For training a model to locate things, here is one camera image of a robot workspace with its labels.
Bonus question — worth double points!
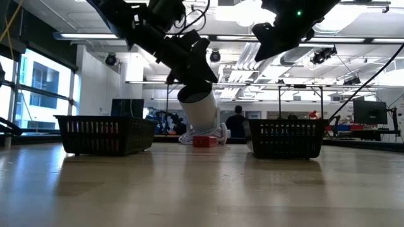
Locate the black slotted plastic basket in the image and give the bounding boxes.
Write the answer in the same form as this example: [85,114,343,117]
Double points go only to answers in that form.
[241,118,330,160]
[52,114,158,158]

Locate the background black test frame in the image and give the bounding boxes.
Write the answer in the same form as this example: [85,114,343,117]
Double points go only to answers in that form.
[125,79,404,121]

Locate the long ceiling light strip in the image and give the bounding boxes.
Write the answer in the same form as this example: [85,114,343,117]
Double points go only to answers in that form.
[52,31,404,44]

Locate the silver ceiling ducts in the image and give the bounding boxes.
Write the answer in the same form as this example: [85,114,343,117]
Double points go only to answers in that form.
[235,42,293,83]

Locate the black ceiling spotlight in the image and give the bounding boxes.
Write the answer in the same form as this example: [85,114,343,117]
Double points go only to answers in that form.
[105,52,120,67]
[310,46,338,66]
[209,49,222,64]
[343,76,362,86]

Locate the white cylindrical projector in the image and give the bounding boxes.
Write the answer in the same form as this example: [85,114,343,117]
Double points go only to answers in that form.
[175,82,232,146]

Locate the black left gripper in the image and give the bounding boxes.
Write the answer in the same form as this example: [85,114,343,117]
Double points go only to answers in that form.
[153,29,219,86]

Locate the yellow extension cable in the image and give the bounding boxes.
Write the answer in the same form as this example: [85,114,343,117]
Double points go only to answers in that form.
[0,0,25,61]

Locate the dark red wall charger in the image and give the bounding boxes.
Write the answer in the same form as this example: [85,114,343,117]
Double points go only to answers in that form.
[192,135,218,148]

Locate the white coiled cable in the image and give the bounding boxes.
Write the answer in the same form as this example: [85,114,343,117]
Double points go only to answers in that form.
[177,127,227,146]

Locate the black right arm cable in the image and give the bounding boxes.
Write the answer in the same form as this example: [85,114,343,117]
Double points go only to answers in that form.
[327,42,404,127]

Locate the dark blue monitor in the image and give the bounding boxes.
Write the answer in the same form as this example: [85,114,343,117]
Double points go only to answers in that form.
[110,98,145,118]

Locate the black computer monitor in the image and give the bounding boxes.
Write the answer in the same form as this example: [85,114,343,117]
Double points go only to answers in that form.
[352,100,389,125]

